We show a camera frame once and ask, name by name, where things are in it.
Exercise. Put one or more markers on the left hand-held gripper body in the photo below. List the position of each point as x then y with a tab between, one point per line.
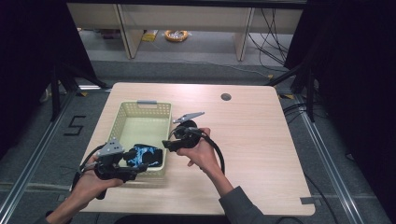
110	149

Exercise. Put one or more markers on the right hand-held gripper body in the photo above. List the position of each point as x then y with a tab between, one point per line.
188	137

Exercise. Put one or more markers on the blue and black glove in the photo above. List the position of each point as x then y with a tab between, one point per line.
143	155

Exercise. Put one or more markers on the pale yellow plastic basket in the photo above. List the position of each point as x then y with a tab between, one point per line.
140	127

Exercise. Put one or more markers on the person's right hand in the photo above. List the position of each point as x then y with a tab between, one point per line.
204	155

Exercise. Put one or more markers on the person's left hand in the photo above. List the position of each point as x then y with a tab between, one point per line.
88	185

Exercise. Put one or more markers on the grey round table grommet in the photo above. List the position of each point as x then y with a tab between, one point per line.
226	96

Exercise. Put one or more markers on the black metal stand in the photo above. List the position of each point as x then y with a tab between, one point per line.
56	93
309	93

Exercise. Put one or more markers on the yellow packet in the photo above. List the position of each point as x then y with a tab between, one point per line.
150	35

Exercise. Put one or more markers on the grey tape piece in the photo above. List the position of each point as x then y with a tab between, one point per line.
307	200

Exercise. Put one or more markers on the metal floor rail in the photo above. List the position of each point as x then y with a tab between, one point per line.
34	161
327	161

